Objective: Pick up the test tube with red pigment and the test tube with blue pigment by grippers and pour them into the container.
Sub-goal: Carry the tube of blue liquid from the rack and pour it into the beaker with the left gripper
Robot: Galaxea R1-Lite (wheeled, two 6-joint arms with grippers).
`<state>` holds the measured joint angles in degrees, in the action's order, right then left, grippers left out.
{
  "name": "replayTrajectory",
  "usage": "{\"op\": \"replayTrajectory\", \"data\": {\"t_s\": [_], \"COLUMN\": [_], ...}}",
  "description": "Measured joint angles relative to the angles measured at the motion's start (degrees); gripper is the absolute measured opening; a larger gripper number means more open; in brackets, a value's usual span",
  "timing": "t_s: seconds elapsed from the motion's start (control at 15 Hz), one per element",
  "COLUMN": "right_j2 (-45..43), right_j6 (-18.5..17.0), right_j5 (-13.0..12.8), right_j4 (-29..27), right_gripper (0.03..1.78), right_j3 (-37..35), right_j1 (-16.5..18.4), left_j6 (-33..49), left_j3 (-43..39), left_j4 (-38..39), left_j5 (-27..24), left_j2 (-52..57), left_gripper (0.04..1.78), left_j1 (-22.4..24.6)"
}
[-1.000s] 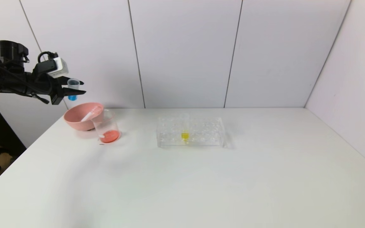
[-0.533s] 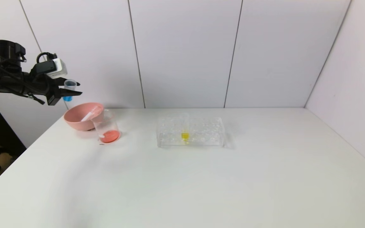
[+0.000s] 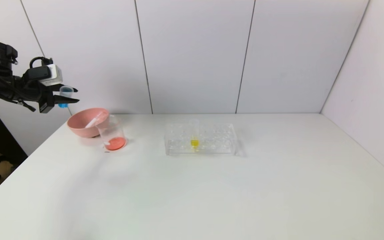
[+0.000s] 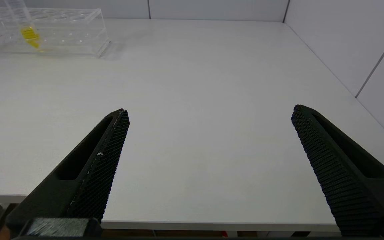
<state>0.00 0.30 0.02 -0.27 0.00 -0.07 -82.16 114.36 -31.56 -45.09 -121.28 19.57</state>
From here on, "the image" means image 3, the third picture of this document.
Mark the clear glass beaker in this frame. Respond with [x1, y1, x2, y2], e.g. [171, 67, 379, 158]
[97, 115, 127, 151]

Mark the test tube with yellow pigment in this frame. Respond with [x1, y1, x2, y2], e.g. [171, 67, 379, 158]
[189, 119, 201, 151]

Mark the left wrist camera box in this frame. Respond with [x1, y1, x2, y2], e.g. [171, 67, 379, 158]
[22, 57, 63, 87]

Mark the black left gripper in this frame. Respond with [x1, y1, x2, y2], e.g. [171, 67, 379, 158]
[14, 75, 80, 114]

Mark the pink plastic bowl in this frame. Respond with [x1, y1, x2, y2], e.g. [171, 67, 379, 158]
[67, 107, 110, 138]

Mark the test tube with blue pigment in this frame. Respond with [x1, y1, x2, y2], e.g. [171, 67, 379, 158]
[58, 86, 74, 109]

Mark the clear acrylic test tube rack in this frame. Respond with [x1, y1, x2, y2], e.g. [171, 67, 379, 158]
[164, 123, 238, 156]

